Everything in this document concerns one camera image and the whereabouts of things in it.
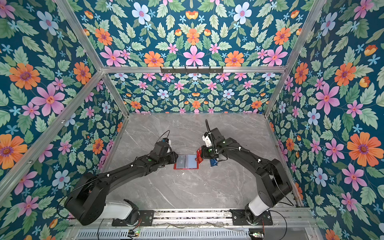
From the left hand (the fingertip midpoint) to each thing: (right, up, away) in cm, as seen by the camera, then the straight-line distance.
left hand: (179, 153), depth 86 cm
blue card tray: (+20, -6, +5) cm, 22 cm away
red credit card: (+11, -2, -1) cm, 12 cm away
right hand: (+12, 0, -2) cm, 12 cm away
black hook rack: (+7, +51, +6) cm, 52 cm away
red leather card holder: (+3, -7, +7) cm, 10 cm away
